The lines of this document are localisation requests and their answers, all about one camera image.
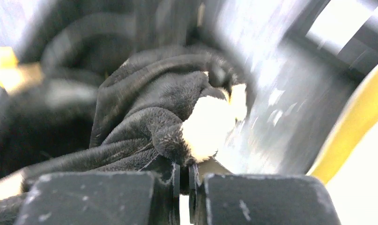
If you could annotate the white yellow-edged pillow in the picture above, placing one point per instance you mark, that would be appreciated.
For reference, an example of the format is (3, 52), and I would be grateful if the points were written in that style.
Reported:
(348, 160)

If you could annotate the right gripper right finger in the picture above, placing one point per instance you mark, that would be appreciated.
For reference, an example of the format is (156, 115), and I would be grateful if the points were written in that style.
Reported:
(218, 197)

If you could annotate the black floral pillowcase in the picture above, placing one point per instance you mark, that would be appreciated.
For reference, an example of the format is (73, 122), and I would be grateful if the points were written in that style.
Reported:
(112, 86)

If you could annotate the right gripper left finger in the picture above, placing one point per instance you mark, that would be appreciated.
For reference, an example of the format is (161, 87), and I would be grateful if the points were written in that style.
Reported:
(103, 198)

